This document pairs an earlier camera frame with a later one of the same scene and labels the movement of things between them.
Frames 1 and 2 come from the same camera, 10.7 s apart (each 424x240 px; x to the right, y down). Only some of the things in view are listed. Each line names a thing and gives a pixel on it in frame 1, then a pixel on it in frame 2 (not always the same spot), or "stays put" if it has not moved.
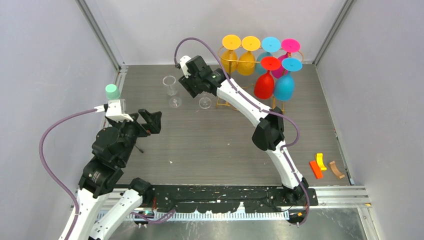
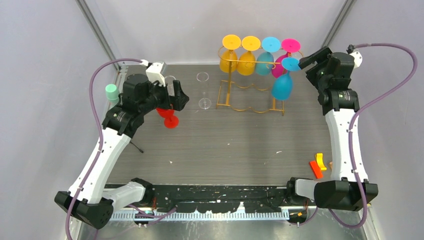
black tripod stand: (140, 150) stays put
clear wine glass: (169, 82) stays put
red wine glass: (264, 85) -> (170, 120)
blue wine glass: (284, 87) stays put
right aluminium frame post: (345, 8) stays put
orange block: (316, 169) stays put
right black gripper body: (191, 85) -> (317, 75)
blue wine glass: (270, 44) stays put
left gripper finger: (153, 120) -> (177, 102)
